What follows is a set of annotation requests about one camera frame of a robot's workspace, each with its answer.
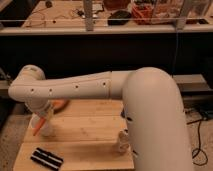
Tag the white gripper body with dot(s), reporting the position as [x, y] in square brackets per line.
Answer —
[40, 107]

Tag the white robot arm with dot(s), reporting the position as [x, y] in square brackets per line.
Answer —
[153, 107]

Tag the orange object behind arm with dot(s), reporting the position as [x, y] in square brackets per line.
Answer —
[59, 104]

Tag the black striped block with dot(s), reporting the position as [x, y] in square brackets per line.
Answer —
[47, 159]

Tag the wooden board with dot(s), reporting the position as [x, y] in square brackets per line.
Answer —
[84, 135]

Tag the wooden workbench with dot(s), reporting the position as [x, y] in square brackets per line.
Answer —
[67, 17]

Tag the black object on bench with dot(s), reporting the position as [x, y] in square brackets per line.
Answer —
[119, 17]

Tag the orange crate on bench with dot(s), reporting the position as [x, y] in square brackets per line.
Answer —
[148, 14]

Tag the metal post left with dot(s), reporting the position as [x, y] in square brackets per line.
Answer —
[87, 4]

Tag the metal post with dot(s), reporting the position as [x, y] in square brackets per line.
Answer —
[87, 4]
[185, 9]

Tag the metal post right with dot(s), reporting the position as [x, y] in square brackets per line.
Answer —
[185, 9]

